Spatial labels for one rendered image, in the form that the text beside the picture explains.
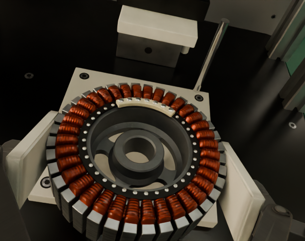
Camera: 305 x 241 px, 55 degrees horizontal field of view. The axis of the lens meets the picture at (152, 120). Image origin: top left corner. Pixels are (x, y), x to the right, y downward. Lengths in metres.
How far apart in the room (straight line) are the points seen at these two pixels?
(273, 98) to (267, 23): 0.15
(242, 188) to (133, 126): 0.09
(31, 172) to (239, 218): 0.11
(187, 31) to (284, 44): 0.24
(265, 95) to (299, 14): 0.11
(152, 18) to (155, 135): 0.09
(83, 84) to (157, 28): 0.12
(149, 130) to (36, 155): 0.09
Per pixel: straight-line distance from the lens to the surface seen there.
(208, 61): 0.30
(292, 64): 0.51
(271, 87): 0.41
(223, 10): 0.48
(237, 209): 0.17
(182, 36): 0.23
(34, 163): 0.17
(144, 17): 0.23
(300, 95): 0.38
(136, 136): 0.19
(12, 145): 0.17
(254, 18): 0.49
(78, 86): 0.31
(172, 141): 0.21
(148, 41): 0.35
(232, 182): 0.18
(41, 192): 0.24
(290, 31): 0.44
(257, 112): 0.36
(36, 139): 0.16
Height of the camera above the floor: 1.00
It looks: 49 degrees down
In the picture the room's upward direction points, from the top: 16 degrees clockwise
